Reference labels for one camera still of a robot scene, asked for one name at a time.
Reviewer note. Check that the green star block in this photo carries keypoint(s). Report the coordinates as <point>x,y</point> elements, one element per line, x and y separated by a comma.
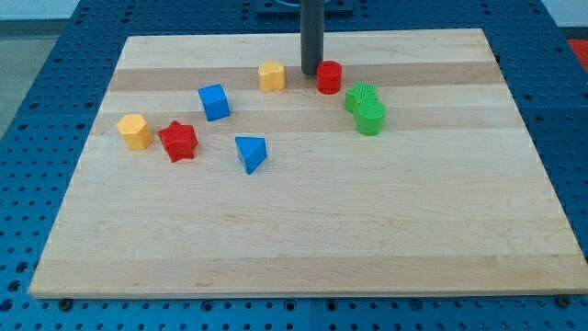
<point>358,93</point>

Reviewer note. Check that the light wooden board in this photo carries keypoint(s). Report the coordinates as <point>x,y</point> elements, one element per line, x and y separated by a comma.
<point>450,199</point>

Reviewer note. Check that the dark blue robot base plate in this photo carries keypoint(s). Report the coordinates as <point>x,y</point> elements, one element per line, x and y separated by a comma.
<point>270,8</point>

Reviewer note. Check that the red star block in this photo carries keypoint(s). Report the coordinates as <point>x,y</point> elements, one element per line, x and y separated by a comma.
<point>179,141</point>

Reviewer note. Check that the yellow hexagon block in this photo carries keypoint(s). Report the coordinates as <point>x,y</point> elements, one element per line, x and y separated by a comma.
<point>135,131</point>

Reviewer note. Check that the red cylinder block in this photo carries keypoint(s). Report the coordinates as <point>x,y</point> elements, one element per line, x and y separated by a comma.
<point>329,77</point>

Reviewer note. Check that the yellow heart block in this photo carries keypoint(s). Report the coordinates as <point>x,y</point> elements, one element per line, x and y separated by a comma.
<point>272,76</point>

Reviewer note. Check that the blue cube block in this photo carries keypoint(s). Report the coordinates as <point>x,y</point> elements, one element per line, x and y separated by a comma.
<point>215,102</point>

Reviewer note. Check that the blue triangle block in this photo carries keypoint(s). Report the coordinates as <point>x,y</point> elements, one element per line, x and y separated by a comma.
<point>251,152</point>

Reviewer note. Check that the green cylinder block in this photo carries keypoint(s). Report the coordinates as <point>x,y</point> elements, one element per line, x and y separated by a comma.
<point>370,117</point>

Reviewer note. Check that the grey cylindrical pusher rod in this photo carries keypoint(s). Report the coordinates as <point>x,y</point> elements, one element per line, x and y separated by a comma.
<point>311,35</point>

